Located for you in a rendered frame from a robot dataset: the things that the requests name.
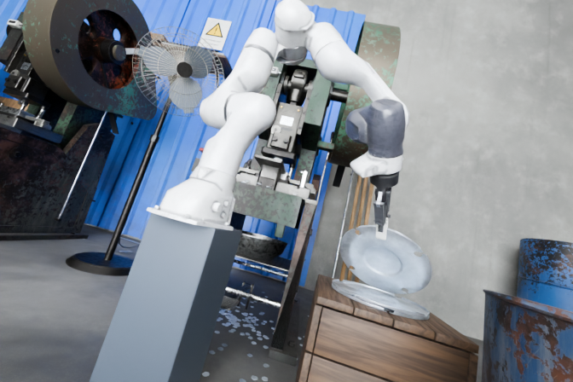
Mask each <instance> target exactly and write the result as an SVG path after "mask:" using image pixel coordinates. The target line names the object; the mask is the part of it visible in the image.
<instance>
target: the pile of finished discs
mask: <svg viewBox="0 0 573 382"><path fill-rule="evenodd" d="M332 288H333V289H334V290H336V291H337V292H339V293H341V294H343V295H345V296H346V297H348V298H351V299H353V300H355V301H357V302H359V303H362V304H365V305H367V306H370V307H373V308H375V309H377V310H382V311H384V312H387V310H388V311H390V313H391V314H393V315H399V316H403V317H407V318H411V319H415V320H428V319H429V317H430V316H429V314H430V311H429V310H428V309H426V308H425V307H423V306H421V305H419V304H417V303H415V302H413V301H411V300H408V299H406V298H403V297H402V298H397V297H396V296H395V294H393V293H391V292H385V291H382V290H379V289H377V288H375V287H372V286H367V285H364V284H361V283H357V282H354V281H346V280H343V281H339V280H333V283H332Z"/></svg>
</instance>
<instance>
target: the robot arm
mask: <svg viewBox="0 0 573 382"><path fill-rule="evenodd" d="M314 19H315V15H314V14H313V13H312V12H310V11H309V9H308V7H307V6H306V5H305V4H303V3H302V2H301V1H300V0H283V1H281V2H280V3H278V5H277V7H276V8H275V33H273V32H272V31H271V30H269V29H267V28H263V27H260V28H258V29H255V30H254V31H253V32H252V34H251V36H250V37H249V38H248V39H247V41H246V43H245V45H244V47H243V49H242V51H241V54H240V57H239V59H238V61H237V62H236V64H235V66H234V69H233V71H232V72H231V73H230V74H229V76H228V77H227V78H226V80H225V81H224V82H223V83H222V84H221V85H220V86H219V87H218V88H217V89H216V90H215V92H214V93H212V94H211V95H209V96H208V97H207V98H205V99H204V100H203V101H202V102H201V105H200V117H201V118H202V120H203V122H204V123H205V124H207V125H208V126H210V127H213V128H216V129H218V130H220V131H219V132H218V133H217V134H216V135H215V136H214V137H213V138H211V139H209V140H208V141H207V142H206V144H205V148H204V151H203V153H202V155H201V158H200V162H199V164H198V167H196V168H195V169H194V171H193V173H192V174H191V176H190V178H189V179H188V180H186V181H185V182H182V183H180V184H178V185H176V186H175V187H173V188H171V189H169V190H167V192H166V194H165V197H164V198H163V200H162V202H161V204H160V206H157V205H156V206H155V207H154V208H151V207H148V208H147V211H150V212H152V213H154V214H158V215H160V216H163V217H168V218H172V219H175V220H177V221H181V222H185V223H191V224H194V225H199V226H205V227H210V228H216V229H227V230H232V231H233V229H234V227H232V226H230V221H231V217H232V213H233V209H234V202H235V198H234V195H233V191H234V186H235V183H236V179H237V178H236V176H237V173H238V170H239V169H240V164H241V161H242V159H243V157H244V154H245V151H246V150H247V149H248V148H249V147H250V145H251V144H252V142H253V141H254V140H255V138H256V137H257V136H259V135H260V134H261V133H262V132H264V131H265V130H267V129H268V128H269V127H270V126H271V125H272V124H273V123H274V122H275V116H276V109H275V104H274V102H273V101H272V100H271V98H270V97H269V96H268V95H262V94H258V93H259V92H261V91H262V90H263V89H264V87H265V86H266V85H267V83H268V80H269V75H270V73H271V70H272V68H273V65H274V63H275V60H277V61H279V62H280V63H281V64H286V65H298V64H300V63H302V62H303V61H304V60H305V58H306V56H307V54H308V51H309V52H310V54H311V58H312V60H313V62H314V63H315V65H316V67H317V69H318V71H319V73H320V75H322V77H324V79H326V80H329V81H331V82H334V83H341V84H353V85H355V86H357V87H360V88H362V89H364V90H365V92H366V93H367V94H368V96H369V97H370V99H371V100H372V101H373V102H372V103H371V104H370V105H369V106H367V107H362V108H359V109H356V110H354V111H351V112H350V113H349V115H348V116H347V119H346V122H345V132H346V134H347V136H348V137H349V138H350V139H351V140H353V141H354V142H357V143H360V144H367V145H368V151H367V152H366V153H365V154H363V155H362V156H361V157H359V158H357V159H355V160H353V161H352V162H351V163H350V168H351V169H352V170H353V171H354V172H355V173H356V174H358V175H359V176H360V177H370V182H371V183H372V184H373V185H374V186H375V187H376V189H375V191H374V194H375V201H374V202H373V206H374V222H375V224H376V238H377V239H381V240H386V230H387V228H388V218H391V215H389V214H388V212H389V211H390V202H391V190H392V187H394V186H396V185H397V184H398V179H399V171H400V170H401V169H402V161H403V151H404V150H403V146H402V143H403V140H404V137H405V130H406V128H407V126H408V124H409V116H410V114H409V111H408V108H407V106H406V105H405V104H403V103H402V102H401V101H400V100H399V99H398V98H397V97H396V96H395V95H394V94H393V93H392V92H391V90H390V89H389V88H388V86H387V85H386V84H385V82H384V81H383V80H382V79H381V78H380V76H379V75H378V74H377V73H376V72H375V71H374V70H373V68H372V67H371V66H370V65H369V63H367V62H365V61H364V60H363V59H362V58H360V57H359V56H358V55H356V54H355V53H353V52H352V51H351V50H350V48H349V47H348V45H347V44H346V43H345V42H344V40H343V39H342V37H341V35H340V34H339V33H338V31H337V30H336V29H335V28H334V27H333V26H332V25H331V24H329V23H326V22H321V23H316V22H315V21H314ZM387 217H388V218H387Z"/></svg>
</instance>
